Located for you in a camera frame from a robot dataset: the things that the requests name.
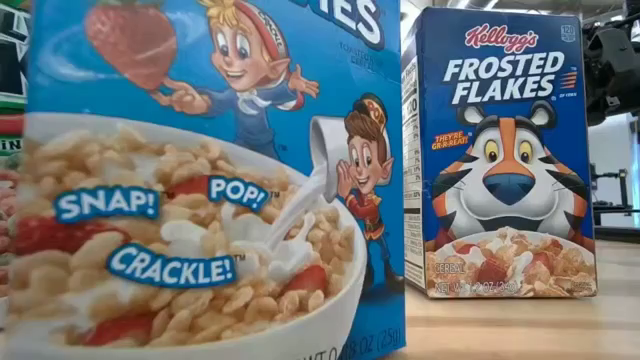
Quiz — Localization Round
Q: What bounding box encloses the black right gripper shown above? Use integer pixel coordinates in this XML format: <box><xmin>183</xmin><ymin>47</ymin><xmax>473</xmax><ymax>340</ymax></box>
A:
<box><xmin>582</xmin><ymin>17</ymin><xmax>640</xmax><ymax>126</ymax></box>

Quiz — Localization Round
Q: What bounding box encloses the dark blue Frosted Flakes box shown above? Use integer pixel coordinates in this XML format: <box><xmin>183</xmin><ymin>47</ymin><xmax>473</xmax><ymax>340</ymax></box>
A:
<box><xmin>401</xmin><ymin>6</ymin><xmax>599</xmax><ymax>300</ymax></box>

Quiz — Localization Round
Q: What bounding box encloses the light blue Rice Krispies box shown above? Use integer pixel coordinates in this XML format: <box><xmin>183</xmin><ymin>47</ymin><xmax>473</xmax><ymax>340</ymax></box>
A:
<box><xmin>2</xmin><ymin>0</ymin><xmax>407</xmax><ymax>360</ymax></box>

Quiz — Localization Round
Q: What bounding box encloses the green cereal box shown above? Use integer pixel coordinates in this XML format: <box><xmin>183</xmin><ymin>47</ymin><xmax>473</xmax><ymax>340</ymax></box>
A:
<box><xmin>0</xmin><ymin>0</ymin><xmax>31</xmax><ymax>331</ymax></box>

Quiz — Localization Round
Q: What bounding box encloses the black desk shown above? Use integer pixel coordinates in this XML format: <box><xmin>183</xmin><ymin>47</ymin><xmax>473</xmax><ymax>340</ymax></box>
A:
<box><xmin>593</xmin><ymin>201</ymin><xmax>640</xmax><ymax>226</ymax></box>

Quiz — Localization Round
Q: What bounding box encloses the black metal table frame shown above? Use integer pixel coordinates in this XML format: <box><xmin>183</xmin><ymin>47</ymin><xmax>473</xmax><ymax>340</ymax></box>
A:
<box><xmin>593</xmin><ymin>225</ymin><xmax>640</xmax><ymax>245</ymax></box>

